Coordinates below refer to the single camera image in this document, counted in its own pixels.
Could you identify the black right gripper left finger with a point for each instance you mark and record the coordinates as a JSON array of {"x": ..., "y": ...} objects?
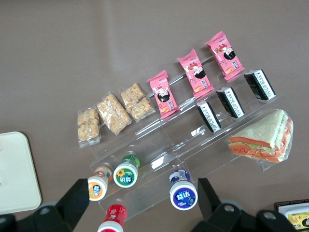
[{"x": 70, "y": 200}]

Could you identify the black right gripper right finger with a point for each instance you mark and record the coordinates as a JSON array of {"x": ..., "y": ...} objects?
[{"x": 210, "y": 200}]

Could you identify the green gum bottle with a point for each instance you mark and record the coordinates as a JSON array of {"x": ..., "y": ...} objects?
[{"x": 125, "y": 175}]

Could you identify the blue gum bottle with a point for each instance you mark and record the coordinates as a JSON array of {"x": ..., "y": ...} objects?
[{"x": 183, "y": 195}]

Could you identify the orange gum bottle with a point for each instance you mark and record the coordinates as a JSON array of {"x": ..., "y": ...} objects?
[{"x": 97, "y": 189}]

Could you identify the red gum bottle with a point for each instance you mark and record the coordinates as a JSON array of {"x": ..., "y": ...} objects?
[{"x": 114, "y": 217}]

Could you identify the cream plastic tray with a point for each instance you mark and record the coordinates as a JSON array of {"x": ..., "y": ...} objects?
[{"x": 17, "y": 169}]

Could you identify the white rectangular snack tray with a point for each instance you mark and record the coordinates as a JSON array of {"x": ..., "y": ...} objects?
[{"x": 281, "y": 205}]

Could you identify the clear acrylic tiered stand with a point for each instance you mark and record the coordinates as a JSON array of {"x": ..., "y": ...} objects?
[{"x": 169, "y": 145}]

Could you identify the rice crispy bar packet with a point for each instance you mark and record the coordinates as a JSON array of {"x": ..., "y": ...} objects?
[
  {"x": 137, "y": 101},
  {"x": 88, "y": 128},
  {"x": 113, "y": 113}
]

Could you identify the wrapped triangle sandwich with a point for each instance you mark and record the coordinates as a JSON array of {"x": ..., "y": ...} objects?
[{"x": 260, "y": 140}]

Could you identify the black wrapped rice ball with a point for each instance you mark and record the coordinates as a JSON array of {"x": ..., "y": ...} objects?
[
  {"x": 230, "y": 101},
  {"x": 259, "y": 84},
  {"x": 208, "y": 116}
]

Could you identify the yellow snack packet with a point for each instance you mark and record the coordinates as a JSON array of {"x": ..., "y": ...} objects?
[{"x": 298, "y": 221}]

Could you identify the pink snack packet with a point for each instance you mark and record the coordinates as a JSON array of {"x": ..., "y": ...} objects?
[
  {"x": 195, "y": 72},
  {"x": 224, "y": 55},
  {"x": 164, "y": 94}
]

